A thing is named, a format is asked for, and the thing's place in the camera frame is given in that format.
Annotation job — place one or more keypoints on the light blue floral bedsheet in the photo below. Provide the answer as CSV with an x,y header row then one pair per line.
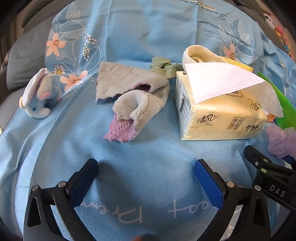
x,y
148,34

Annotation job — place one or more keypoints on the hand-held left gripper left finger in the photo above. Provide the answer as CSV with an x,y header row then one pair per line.
x,y
85,180

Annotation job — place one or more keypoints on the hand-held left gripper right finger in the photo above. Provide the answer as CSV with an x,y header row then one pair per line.
x,y
208,183

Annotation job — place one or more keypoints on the purple waffle cloth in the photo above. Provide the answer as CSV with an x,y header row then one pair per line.
x,y
279,139

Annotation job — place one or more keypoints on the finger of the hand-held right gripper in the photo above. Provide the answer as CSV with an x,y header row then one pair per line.
x,y
289,160
256,157

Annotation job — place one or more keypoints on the pile of colourful plush toys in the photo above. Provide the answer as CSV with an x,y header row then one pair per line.
x,y
281,34

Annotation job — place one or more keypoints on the blue elephant plush toy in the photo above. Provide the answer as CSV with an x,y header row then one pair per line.
x,y
39,102

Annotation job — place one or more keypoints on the green waffle cloth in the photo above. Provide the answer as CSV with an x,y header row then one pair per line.
x,y
159,63

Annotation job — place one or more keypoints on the cream rolled towel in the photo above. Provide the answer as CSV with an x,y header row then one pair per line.
x,y
196,49

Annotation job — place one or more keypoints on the yellow tissue pack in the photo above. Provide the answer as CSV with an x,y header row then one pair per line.
x,y
208,120

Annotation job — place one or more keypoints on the yellow sponge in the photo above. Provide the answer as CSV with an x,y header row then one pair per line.
x,y
242,67

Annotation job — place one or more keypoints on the grey and purple towel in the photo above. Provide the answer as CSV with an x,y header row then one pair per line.
x,y
122,78

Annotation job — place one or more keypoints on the green box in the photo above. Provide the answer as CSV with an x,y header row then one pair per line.
x,y
286,109

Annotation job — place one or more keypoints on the white big-eyed plush toy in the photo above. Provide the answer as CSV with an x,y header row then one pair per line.
x,y
268,17

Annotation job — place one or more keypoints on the grey sofa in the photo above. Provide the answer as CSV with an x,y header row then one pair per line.
x,y
23,58

